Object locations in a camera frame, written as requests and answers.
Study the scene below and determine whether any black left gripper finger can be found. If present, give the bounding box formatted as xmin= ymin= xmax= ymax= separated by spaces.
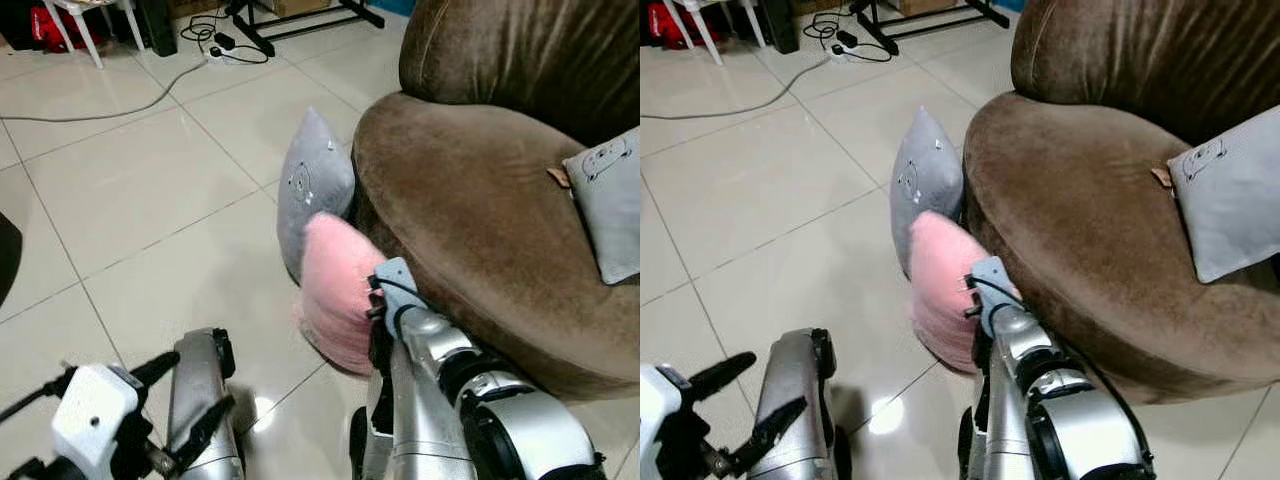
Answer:
xmin=130 ymin=350 xmax=183 ymax=390
xmin=734 ymin=396 xmax=810 ymax=472
xmin=171 ymin=395 xmax=238 ymax=474
xmin=688 ymin=351 xmax=759 ymax=404

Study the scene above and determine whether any pink fluffy pillow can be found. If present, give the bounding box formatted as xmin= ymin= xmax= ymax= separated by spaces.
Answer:
xmin=297 ymin=212 xmax=392 ymax=377
xmin=907 ymin=210 xmax=1002 ymax=375

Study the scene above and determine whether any brown velvet round sofa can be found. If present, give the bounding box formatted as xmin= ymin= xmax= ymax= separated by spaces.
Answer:
xmin=962 ymin=0 xmax=1280 ymax=406
xmin=352 ymin=0 xmax=641 ymax=402

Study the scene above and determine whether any grey pillow with face print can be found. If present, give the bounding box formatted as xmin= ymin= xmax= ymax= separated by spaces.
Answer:
xmin=562 ymin=128 xmax=641 ymax=287
xmin=1168 ymin=105 xmax=1280 ymax=285

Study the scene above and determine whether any black metal floor stand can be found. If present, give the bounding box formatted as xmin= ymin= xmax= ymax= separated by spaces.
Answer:
xmin=850 ymin=0 xmax=1012 ymax=57
xmin=225 ymin=0 xmax=387 ymax=59

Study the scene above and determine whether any silver left robot leg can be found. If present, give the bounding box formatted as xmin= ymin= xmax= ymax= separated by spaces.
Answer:
xmin=750 ymin=328 xmax=852 ymax=480
xmin=165 ymin=328 xmax=242 ymax=480

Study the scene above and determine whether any silver robot leg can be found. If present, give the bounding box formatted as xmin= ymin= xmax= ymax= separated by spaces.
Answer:
xmin=958 ymin=335 xmax=1041 ymax=480
xmin=750 ymin=328 xmax=852 ymax=480
xmin=165 ymin=328 xmax=242 ymax=480
xmin=348 ymin=345 xmax=461 ymax=480

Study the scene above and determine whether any silver right robot leg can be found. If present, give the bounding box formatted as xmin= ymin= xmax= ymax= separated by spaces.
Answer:
xmin=348 ymin=345 xmax=461 ymax=480
xmin=958 ymin=335 xmax=1041 ymax=480

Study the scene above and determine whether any dark rounded object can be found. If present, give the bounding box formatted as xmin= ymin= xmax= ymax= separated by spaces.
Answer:
xmin=0 ymin=212 xmax=24 ymax=307

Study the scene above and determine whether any black box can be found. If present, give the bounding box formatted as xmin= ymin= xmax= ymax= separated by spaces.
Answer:
xmin=135 ymin=0 xmax=180 ymax=57
xmin=760 ymin=0 xmax=802 ymax=55

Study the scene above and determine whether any white plastic chair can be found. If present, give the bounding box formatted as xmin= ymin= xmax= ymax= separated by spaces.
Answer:
xmin=40 ymin=0 xmax=147 ymax=70
xmin=655 ymin=0 xmax=772 ymax=67

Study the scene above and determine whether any red bag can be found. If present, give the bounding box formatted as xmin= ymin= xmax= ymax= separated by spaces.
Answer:
xmin=645 ymin=3 xmax=717 ymax=50
xmin=30 ymin=5 xmax=107 ymax=54

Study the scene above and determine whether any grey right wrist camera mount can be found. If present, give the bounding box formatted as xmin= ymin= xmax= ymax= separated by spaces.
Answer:
xmin=374 ymin=257 xmax=429 ymax=326
xmin=970 ymin=256 xmax=1023 ymax=331

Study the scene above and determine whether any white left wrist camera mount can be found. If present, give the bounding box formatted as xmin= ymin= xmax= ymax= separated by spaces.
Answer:
xmin=50 ymin=364 xmax=142 ymax=472
xmin=640 ymin=365 xmax=692 ymax=480

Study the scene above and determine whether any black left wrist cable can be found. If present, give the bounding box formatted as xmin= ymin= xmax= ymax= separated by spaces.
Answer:
xmin=0 ymin=368 xmax=79 ymax=423

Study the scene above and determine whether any grey pillow with ring print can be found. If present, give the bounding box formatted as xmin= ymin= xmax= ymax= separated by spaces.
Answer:
xmin=890 ymin=105 xmax=967 ymax=280
xmin=277 ymin=107 xmax=359 ymax=287

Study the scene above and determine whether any grey floor cable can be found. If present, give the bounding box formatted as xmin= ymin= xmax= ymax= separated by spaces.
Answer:
xmin=0 ymin=60 xmax=212 ymax=125
xmin=640 ymin=58 xmax=834 ymax=122

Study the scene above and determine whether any black coiled cable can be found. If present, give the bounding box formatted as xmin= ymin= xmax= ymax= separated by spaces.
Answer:
xmin=803 ymin=10 xmax=895 ymax=64
xmin=180 ymin=12 xmax=272 ymax=67

